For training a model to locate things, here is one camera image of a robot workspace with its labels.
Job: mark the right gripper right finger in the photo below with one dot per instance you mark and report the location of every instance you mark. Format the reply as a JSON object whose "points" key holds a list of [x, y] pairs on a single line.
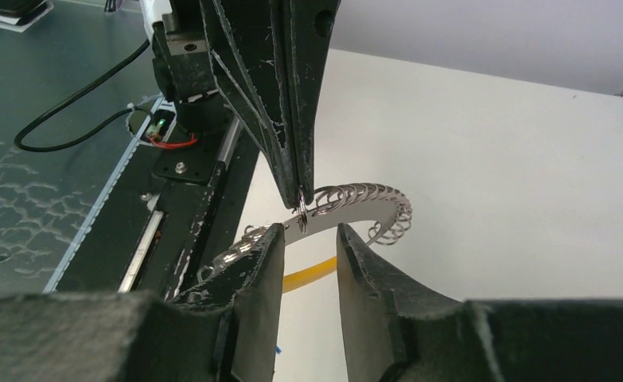
{"points": [[396, 329]]}

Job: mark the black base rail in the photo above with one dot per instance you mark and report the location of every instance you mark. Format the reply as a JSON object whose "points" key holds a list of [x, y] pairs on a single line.
{"points": [[172, 203]]}

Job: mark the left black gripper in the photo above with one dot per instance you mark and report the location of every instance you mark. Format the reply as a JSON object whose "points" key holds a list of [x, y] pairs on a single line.
{"points": [[264, 59]]}

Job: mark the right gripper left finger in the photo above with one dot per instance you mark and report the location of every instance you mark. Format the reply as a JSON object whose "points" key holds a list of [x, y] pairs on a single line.
{"points": [[224, 329]]}

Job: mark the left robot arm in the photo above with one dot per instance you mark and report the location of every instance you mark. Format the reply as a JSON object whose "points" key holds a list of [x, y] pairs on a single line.
{"points": [[205, 116]]}

